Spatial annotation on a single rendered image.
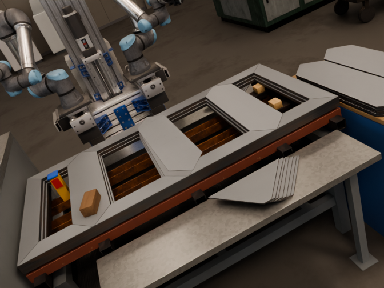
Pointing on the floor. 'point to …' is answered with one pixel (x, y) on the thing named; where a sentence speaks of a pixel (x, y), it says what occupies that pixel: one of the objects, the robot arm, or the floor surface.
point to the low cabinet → (265, 12)
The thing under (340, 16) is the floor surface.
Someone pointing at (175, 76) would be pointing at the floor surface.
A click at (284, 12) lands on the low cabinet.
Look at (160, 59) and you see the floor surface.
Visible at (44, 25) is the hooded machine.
